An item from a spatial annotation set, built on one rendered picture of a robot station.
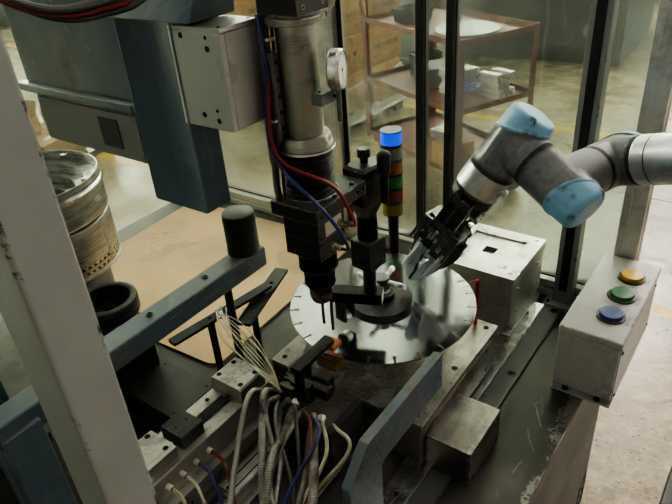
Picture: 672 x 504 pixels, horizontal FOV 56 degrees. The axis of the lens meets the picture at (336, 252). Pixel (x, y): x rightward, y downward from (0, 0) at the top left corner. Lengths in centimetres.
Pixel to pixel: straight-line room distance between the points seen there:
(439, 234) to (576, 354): 35
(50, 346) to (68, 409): 4
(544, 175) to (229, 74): 46
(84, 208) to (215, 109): 65
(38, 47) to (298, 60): 55
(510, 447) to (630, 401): 129
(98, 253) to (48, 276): 110
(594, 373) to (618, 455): 102
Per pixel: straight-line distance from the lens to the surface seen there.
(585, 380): 125
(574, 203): 93
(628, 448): 227
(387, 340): 105
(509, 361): 132
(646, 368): 257
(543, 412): 124
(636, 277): 134
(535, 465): 116
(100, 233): 145
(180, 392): 121
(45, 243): 35
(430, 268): 111
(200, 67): 80
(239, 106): 79
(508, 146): 97
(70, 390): 39
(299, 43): 78
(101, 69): 108
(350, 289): 104
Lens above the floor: 162
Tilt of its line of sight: 31 degrees down
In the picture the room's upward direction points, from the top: 5 degrees counter-clockwise
